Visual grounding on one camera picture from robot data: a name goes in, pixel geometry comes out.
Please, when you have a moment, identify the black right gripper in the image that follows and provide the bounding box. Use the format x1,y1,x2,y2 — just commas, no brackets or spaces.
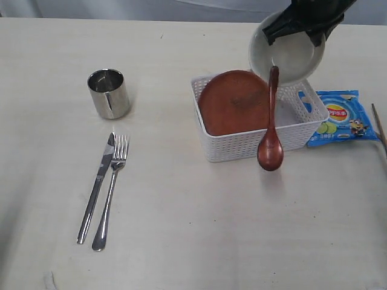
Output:
262,0,356,47

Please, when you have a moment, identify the speckled ceramic bowl with flowers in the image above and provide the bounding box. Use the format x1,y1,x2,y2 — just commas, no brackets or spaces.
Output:
248,11,326,86

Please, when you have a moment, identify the white plastic woven basket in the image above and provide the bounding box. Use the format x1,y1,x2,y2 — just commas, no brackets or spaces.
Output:
190,74,329,163

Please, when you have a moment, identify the blue chips bag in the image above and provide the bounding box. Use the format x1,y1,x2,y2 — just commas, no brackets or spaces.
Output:
307,90,378,147

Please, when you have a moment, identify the brown wooden plate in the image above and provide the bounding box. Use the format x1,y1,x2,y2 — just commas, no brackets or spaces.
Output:
198,70,269,136

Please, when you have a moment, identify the wooden chopstick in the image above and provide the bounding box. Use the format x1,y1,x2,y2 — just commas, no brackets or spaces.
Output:
371,103,387,152

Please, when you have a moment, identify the brown wooden spoon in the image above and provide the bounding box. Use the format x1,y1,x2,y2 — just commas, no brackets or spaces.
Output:
257,66,284,172

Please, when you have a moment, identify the stainless steel cup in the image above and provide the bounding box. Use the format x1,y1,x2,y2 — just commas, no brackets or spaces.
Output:
87,68,131,120

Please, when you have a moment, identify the silver metal fork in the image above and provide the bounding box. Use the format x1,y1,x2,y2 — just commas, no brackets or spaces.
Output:
92,135,129,251

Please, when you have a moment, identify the silver table knife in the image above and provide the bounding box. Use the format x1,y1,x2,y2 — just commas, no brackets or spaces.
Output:
77,132,116,244

